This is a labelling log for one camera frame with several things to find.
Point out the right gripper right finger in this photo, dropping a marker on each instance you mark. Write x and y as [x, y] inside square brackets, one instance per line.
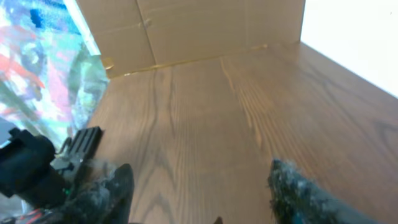
[297, 199]

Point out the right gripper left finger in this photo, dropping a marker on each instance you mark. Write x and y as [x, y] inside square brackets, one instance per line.
[104, 201]

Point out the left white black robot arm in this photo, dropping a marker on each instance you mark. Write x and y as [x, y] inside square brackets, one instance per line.
[26, 170]

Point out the brown cardboard panel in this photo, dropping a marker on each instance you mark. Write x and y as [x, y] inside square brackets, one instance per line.
[134, 35]

